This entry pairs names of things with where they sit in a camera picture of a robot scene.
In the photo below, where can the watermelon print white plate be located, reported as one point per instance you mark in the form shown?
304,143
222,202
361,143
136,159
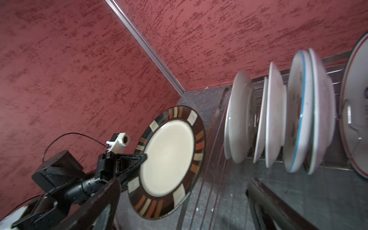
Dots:
324,112

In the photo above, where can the red character white plate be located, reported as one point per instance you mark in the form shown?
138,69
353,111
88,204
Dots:
353,108

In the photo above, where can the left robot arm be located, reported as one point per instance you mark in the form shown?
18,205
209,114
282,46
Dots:
43,212

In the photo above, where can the left corner aluminium profile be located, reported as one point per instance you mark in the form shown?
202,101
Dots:
128,23

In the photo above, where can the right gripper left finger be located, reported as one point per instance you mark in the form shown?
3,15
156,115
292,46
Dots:
99,204

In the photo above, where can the orange sunburst plate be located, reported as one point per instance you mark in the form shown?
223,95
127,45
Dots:
272,117
240,125

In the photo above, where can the metal wire dish rack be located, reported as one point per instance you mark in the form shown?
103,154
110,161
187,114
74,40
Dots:
335,197

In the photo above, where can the white leaf pattern plate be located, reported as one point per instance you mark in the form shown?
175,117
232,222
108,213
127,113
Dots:
299,111

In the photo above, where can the dark rimmed patterned plate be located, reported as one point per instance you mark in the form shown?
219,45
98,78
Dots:
175,145

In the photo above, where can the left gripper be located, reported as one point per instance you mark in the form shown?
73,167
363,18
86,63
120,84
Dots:
120,166

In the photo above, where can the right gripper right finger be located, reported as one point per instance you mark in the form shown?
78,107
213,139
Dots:
270,212

